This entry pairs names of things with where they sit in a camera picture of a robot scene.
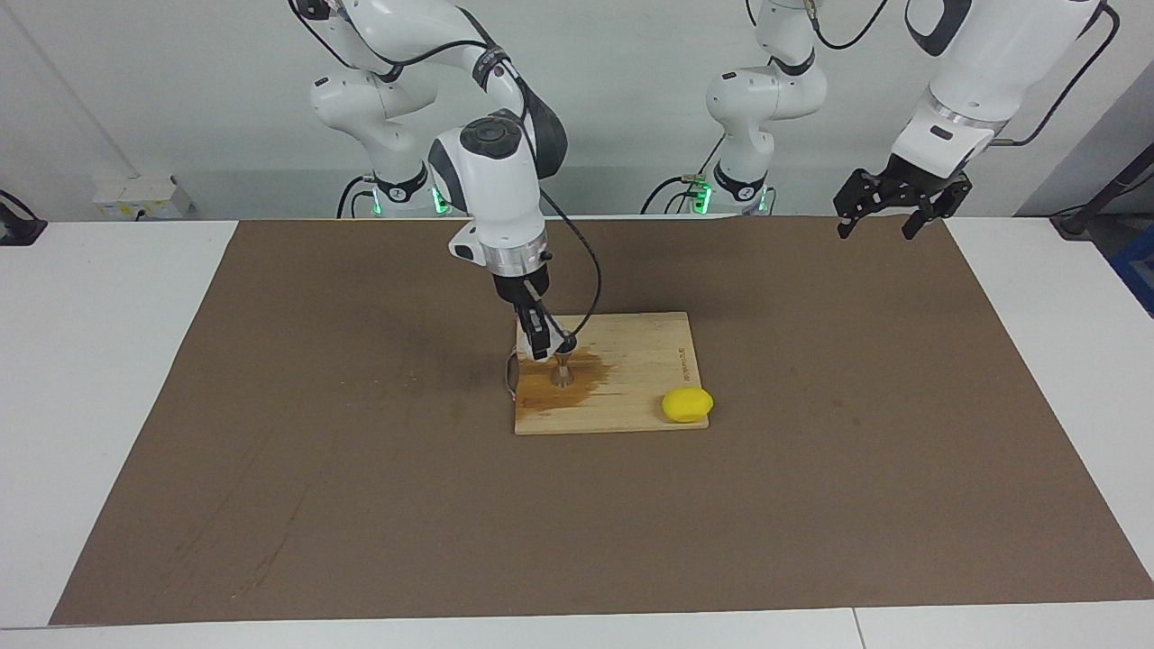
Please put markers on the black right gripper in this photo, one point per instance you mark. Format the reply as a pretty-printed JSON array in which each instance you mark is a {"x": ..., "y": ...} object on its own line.
[{"x": 523, "y": 290}]

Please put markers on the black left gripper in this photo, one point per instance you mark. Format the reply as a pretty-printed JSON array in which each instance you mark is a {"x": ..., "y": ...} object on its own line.
[{"x": 906, "y": 185}]

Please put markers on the steel double jigger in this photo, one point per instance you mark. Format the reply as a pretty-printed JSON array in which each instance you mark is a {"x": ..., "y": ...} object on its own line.
[{"x": 564, "y": 374}]

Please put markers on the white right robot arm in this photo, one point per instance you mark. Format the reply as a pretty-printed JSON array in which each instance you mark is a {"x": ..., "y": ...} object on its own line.
[{"x": 496, "y": 189}]

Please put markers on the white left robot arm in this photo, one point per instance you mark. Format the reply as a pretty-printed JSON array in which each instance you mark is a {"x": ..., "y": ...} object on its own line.
[{"x": 983, "y": 63}]

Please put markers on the wooden cutting board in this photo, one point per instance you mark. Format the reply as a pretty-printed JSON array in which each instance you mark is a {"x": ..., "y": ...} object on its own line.
[{"x": 631, "y": 351}]

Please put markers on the yellow lemon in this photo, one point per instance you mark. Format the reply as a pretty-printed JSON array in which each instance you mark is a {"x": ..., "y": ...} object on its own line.
[{"x": 687, "y": 405}]

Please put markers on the black stand leg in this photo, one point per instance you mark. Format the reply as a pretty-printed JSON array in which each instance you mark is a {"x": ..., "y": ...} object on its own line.
[{"x": 1095, "y": 203}]

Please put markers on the brown table mat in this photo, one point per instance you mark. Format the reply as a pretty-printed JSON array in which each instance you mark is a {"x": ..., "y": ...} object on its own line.
[{"x": 361, "y": 505}]

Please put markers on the blue box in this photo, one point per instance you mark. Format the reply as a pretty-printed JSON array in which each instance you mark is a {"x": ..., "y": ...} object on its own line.
[{"x": 1138, "y": 266}]

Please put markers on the white power strip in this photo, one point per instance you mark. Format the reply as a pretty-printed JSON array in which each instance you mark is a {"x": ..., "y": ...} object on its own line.
[{"x": 135, "y": 194}]

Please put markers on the black clamp mount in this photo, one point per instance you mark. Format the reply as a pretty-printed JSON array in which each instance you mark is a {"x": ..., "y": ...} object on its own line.
[{"x": 18, "y": 230}]

